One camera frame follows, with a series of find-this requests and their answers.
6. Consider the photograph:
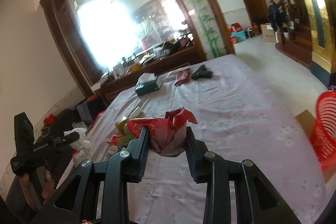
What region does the red plastic basket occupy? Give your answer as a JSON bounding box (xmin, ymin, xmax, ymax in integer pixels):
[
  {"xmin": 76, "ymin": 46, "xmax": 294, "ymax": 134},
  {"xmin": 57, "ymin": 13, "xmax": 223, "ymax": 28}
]
[{"xmin": 309, "ymin": 91, "xmax": 336, "ymax": 172}]

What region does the wood framed glass partition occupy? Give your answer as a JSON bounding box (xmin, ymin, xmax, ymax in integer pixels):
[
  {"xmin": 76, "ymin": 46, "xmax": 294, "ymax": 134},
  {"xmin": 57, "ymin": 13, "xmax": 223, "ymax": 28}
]
[{"xmin": 41, "ymin": 0, "xmax": 234, "ymax": 98}]

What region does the dark jacket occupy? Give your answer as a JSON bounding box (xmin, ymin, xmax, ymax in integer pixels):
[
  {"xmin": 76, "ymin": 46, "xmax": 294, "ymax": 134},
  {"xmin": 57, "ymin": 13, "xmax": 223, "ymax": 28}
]
[{"xmin": 268, "ymin": 2, "xmax": 281, "ymax": 30}]

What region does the wooden sideboard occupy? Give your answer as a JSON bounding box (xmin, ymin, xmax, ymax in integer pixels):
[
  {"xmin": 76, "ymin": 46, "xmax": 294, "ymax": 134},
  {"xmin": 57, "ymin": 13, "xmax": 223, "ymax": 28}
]
[{"xmin": 91, "ymin": 44, "xmax": 208, "ymax": 106}]

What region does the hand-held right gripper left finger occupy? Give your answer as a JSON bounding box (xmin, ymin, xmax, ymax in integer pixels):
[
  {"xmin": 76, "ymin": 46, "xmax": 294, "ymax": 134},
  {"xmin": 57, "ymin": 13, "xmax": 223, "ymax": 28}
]
[{"xmin": 30, "ymin": 126, "xmax": 151, "ymax": 224}]

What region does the bamboo wall painting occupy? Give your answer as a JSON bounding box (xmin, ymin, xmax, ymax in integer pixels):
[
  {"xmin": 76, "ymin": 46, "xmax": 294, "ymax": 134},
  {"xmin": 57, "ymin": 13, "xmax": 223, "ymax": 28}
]
[{"xmin": 160, "ymin": 0, "xmax": 223, "ymax": 56}]

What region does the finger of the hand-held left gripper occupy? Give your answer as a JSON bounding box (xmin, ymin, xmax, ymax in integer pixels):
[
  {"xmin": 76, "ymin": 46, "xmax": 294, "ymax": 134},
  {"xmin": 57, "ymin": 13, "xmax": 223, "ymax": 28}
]
[{"xmin": 54, "ymin": 133, "xmax": 80, "ymax": 149}]

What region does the person's left hand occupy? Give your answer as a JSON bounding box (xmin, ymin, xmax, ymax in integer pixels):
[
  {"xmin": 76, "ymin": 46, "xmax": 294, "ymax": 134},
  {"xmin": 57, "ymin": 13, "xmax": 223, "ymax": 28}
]
[{"xmin": 18, "ymin": 169, "xmax": 56, "ymax": 210}]

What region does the yellow green wrapper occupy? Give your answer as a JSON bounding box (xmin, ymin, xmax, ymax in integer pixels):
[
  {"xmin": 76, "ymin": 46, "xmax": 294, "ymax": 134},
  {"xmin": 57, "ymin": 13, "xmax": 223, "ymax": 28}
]
[{"xmin": 115, "ymin": 119, "xmax": 130, "ymax": 136}]

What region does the red plastic bag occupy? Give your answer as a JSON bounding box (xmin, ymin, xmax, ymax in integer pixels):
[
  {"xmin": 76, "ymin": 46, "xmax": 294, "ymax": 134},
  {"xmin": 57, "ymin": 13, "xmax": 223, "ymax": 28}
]
[{"xmin": 150, "ymin": 107, "xmax": 199, "ymax": 157}]

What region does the white plastic bag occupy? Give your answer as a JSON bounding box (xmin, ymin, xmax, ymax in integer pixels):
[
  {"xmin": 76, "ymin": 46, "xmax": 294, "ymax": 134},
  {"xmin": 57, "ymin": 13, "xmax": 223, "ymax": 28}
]
[{"xmin": 64, "ymin": 122, "xmax": 92, "ymax": 165}]

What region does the flat red packet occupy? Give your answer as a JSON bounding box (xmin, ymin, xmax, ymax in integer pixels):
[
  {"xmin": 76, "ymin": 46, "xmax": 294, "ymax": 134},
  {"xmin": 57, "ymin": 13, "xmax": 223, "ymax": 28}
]
[{"xmin": 175, "ymin": 68, "xmax": 191, "ymax": 86}]

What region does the cardboard box with print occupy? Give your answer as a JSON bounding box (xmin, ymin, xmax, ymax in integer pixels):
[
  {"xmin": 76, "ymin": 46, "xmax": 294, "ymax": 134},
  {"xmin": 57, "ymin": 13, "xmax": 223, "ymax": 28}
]
[{"xmin": 260, "ymin": 22, "xmax": 279, "ymax": 43}]

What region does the red packet with gold print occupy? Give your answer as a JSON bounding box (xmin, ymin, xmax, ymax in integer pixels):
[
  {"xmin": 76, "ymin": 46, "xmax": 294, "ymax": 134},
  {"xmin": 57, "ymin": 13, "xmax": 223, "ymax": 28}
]
[{"xmin": 127, "ymin": 119, "xmax": 158, "ymax": 141}]

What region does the plain brown cardboard box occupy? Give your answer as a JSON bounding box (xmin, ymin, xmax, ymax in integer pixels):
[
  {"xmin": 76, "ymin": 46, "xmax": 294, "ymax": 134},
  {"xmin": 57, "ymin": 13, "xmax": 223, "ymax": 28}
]
[{"xmin": 294, "ymin": 110, "xmax": 317, "ymax": 138}]

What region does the gold framed pillar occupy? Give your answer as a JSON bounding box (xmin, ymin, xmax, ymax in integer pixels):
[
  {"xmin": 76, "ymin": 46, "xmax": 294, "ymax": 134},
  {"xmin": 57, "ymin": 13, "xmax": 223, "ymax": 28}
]
[{"xmin": 280, "ymin": 0, "xmax": 336, "ymax": 88}]

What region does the black pistol-shaped device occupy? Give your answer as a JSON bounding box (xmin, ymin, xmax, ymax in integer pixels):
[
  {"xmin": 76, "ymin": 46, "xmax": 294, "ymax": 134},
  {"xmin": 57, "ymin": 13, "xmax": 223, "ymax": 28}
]
[{"xmin": 191, "ymin": 64, "xmax": 214, "ymax": 81}]

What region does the green tissue box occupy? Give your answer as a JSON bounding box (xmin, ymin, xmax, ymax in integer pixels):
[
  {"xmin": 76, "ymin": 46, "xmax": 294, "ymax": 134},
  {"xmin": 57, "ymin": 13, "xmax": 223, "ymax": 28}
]
[{"xmin": 135, "ymin": 73, "xmax": 162, "ymax": 96}]

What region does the wooden door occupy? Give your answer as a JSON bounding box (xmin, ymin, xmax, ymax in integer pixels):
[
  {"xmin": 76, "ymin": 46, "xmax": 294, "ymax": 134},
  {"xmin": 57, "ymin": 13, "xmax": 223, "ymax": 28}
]
[{"xmin": 234, "ymin": 0, "xmax": 268, "ymax": 28}]

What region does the dark bag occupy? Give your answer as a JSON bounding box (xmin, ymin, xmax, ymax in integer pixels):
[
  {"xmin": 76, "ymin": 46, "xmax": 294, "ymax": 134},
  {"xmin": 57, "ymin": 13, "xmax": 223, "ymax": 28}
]
[{"xmin": 75, "ymin": 99, "xmax": 107, "ymax": 130}]

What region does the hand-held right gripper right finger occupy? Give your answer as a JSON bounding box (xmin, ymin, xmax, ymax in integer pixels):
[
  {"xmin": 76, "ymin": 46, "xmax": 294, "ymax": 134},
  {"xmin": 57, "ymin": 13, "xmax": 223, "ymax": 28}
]
[{"xmin": 185, "ymin": 127, "xmax": 302, "ymax": 224}]

